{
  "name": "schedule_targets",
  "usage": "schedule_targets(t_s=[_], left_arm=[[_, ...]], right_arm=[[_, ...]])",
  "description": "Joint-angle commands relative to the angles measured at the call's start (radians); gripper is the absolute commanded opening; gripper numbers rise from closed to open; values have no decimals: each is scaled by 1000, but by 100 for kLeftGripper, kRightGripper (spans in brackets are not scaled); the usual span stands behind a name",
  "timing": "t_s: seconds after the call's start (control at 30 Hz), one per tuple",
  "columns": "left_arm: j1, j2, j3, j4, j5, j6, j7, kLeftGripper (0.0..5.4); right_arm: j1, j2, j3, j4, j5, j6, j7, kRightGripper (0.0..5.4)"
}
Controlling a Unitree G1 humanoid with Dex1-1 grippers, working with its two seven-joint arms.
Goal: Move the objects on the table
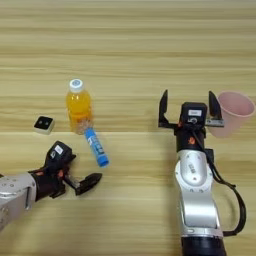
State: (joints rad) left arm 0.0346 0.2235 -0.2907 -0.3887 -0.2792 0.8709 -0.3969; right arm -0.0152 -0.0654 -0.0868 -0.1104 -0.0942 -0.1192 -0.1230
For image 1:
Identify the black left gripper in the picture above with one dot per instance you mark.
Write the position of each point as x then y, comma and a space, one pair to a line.
50, 180

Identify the orange juice bottle white cap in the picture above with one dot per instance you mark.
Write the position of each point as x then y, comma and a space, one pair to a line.
79, 108

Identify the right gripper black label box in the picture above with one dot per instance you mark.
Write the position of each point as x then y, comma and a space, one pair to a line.
194, 113

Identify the small white cube black face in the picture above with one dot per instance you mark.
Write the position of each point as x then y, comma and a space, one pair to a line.
44, 124

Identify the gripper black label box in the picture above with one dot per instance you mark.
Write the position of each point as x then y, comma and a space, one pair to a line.
58, 151
194, 113

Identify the blue glue stick tube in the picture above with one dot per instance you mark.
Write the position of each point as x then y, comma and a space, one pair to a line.
96, 148

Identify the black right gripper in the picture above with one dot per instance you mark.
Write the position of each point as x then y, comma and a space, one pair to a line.
190, 140

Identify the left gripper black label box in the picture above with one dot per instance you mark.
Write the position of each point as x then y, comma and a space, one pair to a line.
58, 151

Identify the pink plastic cup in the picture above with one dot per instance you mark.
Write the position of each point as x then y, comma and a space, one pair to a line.
233, 115

